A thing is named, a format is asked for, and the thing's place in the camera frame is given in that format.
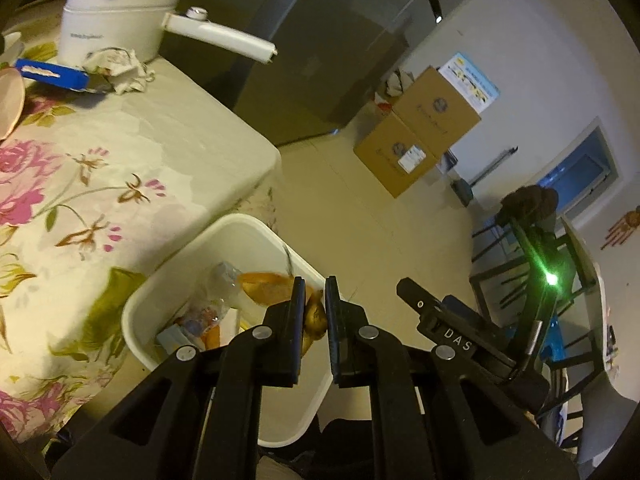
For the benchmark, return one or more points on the grey refrigerator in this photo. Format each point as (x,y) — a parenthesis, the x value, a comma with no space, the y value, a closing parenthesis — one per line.
(325,50)

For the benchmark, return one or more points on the cardboard box with white label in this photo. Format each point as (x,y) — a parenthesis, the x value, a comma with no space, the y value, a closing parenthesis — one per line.
(390,155)

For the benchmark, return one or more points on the black chair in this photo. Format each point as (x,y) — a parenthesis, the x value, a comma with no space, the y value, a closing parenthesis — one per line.
(505,265)

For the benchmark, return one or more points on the white plastic bin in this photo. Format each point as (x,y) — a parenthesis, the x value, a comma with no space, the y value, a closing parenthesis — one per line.
(250,240)

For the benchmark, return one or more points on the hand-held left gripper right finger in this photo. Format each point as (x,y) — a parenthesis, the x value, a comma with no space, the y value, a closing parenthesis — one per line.
(331,310)

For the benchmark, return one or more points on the blue window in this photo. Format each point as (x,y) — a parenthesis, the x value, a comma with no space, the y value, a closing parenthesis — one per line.
(585,165)

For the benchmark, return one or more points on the orange wall sticker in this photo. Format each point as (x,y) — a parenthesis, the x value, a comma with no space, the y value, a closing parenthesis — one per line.
(625,227)

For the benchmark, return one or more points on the wall poster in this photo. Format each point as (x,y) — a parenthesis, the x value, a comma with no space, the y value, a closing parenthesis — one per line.
(470,82)

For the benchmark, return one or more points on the clear plastic bottle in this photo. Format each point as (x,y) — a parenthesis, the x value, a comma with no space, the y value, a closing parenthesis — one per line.
(220,285)

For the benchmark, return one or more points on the blue box with white label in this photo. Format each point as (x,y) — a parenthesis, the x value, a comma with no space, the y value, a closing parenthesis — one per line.
(60,77)

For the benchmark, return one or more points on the floral tablecloth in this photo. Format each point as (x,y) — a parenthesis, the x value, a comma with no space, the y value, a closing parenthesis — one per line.
(150,135)

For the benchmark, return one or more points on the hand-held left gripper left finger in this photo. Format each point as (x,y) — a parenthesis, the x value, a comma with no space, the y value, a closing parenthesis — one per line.
(299,310)

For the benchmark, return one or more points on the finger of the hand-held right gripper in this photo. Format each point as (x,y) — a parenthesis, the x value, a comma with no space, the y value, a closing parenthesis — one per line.
(455,330)

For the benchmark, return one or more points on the white snack bag orange print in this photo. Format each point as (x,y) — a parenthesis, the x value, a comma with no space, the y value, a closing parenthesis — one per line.
(265,285)

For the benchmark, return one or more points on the white electric cooking pot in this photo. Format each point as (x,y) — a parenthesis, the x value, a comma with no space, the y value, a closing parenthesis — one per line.
(115,25)

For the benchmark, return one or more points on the white bowl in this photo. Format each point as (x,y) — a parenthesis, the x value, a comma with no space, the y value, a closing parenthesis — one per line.
(12,47)

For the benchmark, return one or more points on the brown cloth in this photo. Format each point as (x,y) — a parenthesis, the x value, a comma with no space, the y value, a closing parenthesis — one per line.
(530,200)

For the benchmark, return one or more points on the plain cardboard box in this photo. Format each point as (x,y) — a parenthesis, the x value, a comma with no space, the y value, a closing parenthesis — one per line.
(440,110)

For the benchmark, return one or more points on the crumpled printed paper wrapper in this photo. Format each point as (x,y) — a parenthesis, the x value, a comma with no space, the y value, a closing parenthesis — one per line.
(120,67)

